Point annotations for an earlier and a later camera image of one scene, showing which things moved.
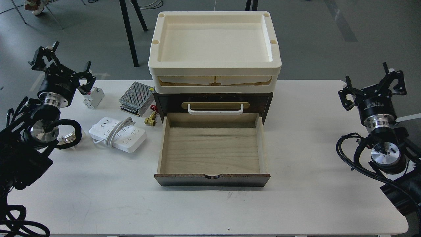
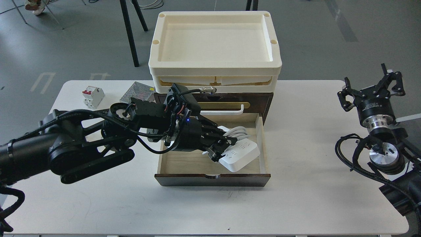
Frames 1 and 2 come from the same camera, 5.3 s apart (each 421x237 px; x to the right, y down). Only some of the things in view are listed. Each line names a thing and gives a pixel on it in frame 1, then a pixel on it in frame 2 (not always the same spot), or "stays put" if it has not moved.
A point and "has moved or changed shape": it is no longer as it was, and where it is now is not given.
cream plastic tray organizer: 214,51 stays put
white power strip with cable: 124,135 has moved or changed shape
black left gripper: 59,84 to 195,133
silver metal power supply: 136,99 stays put
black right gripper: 375,105 stays put
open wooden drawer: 216,149 stays put
